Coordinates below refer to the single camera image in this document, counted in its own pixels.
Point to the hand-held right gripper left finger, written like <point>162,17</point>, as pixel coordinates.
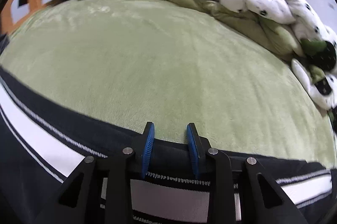
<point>147,150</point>

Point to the black pants with white stripe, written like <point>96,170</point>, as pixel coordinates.
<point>26,200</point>

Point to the green fleece blanket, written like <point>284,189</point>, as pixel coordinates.
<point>158,68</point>

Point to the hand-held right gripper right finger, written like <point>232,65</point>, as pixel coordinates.
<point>193,152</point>

